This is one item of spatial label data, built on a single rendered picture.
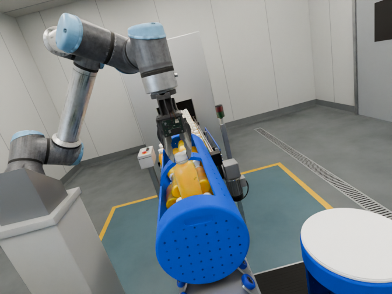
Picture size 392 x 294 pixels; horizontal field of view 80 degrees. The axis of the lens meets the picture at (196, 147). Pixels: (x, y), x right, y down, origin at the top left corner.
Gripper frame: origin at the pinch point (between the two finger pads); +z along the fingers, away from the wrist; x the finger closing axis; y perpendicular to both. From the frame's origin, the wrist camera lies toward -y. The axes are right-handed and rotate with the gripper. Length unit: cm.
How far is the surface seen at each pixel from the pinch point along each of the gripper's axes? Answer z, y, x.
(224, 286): 42.4, 11.3, 3.1
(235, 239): 26.0, 11.2, 9.8
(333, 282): 35, 25, 30
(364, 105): 106, -323, 329
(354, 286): 34, 28, 33
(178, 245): 22.6, 11.3, -6.8
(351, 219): 31, 10, 47
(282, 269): 119, -56, 45
